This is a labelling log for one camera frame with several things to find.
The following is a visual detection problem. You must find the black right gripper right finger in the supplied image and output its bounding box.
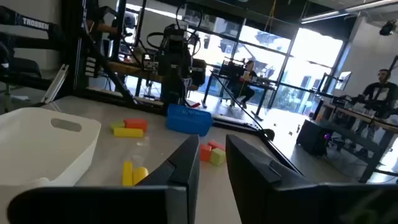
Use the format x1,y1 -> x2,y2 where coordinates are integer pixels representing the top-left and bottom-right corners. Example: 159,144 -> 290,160
225,134 -> 398,224

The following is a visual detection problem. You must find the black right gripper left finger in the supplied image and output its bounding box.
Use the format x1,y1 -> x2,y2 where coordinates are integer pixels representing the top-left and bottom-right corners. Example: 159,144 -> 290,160
6,134 -> 201,224

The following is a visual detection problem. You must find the small red cube block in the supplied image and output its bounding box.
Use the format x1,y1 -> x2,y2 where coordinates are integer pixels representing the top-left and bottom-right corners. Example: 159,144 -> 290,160
200,143 -> 213,162

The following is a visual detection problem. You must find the small green cube block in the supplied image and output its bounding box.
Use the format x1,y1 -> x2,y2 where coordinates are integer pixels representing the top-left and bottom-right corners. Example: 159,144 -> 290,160
209,147 -> 227,166

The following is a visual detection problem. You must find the red rectangular wooden block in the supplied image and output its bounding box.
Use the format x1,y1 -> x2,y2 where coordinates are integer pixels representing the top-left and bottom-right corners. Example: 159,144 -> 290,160
124,118 -> 149,133
207,140 -> 226,152

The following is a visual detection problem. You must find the thin yellow wooden block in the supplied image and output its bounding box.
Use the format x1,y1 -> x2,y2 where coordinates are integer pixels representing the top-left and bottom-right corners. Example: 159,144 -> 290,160
121,161 -> 134,187

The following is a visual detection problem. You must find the black box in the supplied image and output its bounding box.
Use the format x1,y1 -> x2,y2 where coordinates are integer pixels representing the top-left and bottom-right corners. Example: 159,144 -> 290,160
295,119 -> 330,156

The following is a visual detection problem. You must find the blue plastic bin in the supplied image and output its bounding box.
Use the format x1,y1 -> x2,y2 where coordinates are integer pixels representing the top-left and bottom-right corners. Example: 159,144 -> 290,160
165,103 -> 214,137

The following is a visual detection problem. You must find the yellow rectangular wooden block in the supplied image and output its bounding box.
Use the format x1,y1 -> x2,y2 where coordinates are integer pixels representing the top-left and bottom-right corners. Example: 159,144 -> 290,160
113,127 -> 144,139

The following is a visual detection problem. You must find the black metal desk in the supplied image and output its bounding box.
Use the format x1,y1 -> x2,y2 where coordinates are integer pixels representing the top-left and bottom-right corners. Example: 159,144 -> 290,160
201,70 -> 277,121

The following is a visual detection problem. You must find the person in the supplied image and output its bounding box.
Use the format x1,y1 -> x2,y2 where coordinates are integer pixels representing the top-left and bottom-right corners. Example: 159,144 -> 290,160
229,60 -> 259,110
362,68 -> 398,119

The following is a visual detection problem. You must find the wooden desk with black legs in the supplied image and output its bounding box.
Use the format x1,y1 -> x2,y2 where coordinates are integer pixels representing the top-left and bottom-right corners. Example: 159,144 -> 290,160
317,99 -> 398,184

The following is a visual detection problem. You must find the computer monitor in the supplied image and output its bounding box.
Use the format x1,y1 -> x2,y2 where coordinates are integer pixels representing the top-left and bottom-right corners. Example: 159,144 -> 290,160
334,70 -> 353,91

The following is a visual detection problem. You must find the wooden workbench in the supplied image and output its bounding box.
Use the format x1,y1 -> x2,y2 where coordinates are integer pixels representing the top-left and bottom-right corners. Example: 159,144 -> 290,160
107,60 -> 165,83

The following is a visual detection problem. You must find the white plastic bin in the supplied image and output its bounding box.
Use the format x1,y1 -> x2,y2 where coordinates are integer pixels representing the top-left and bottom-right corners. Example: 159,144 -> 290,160
0,107 -> 102,224

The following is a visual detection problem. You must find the silver aluminium profile bar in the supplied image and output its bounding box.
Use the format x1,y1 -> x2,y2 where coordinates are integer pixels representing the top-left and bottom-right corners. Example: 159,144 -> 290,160
42,63 -> 70,104

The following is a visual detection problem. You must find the ceiling light strip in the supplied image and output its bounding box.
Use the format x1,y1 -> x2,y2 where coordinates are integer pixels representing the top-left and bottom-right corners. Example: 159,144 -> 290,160
300,0 -> 398,25

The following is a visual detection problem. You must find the black ceiling spotlight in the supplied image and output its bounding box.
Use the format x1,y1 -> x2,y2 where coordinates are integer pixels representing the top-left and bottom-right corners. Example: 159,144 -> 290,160
379,19 -> 398,37

